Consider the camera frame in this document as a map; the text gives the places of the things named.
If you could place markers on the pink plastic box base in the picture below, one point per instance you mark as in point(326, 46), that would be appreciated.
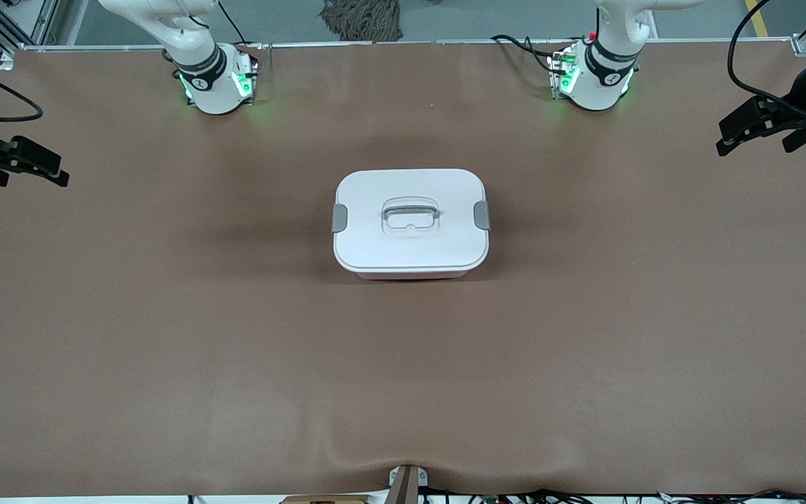
point(410, 276)

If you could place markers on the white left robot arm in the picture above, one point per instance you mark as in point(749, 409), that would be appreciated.
point(595, 80)

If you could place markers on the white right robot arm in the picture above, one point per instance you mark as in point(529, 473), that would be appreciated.
point(210, 77)

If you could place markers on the white box lid grey clips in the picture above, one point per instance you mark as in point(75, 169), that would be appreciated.
point(410, 241)

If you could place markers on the brown table mat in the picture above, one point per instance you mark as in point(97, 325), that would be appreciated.
point(403, 392)

